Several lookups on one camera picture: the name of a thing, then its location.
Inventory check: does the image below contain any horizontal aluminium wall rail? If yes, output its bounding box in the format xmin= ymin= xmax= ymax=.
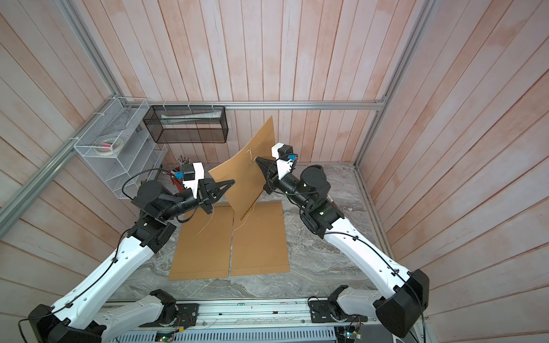
xmin=146 ymin=100 xmax=385 ymax=111

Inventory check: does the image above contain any tape roll on shelf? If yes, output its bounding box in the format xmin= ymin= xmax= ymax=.
xmin=94 ymin=138 xmax=120 ymax=156

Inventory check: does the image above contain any bundle of coloured pencils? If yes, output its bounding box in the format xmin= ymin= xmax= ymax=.
xmin=176 ymin=155 xmax=191 ymax=164

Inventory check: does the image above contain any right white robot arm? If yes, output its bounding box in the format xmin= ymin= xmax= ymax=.
xmin=209 ymin=155 xmax=430 ymax=339

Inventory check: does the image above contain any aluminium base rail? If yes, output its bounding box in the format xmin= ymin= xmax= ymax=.
xmin=92 ymin=295 xmax=380 ymax=334

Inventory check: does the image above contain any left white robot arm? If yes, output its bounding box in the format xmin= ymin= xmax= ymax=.
xmin=26 ymin=178 xmax=234 ymax=342

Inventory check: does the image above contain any red metal pencil bucket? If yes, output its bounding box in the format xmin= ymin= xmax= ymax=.
xmin=170 ymin=169 xmax=184 ymax=189

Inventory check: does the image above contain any brown kraft file bag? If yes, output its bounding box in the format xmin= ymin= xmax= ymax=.
xmin=169 ymin=204 xmax=234 ymax=281

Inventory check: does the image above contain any black mesh wall basket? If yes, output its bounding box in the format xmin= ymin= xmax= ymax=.
xmin=143 ymin=105 xmax=229 ymax=144

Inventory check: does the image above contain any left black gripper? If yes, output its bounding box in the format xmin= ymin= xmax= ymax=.
xmin=160 ymin=177 xmax=235 ymax=221

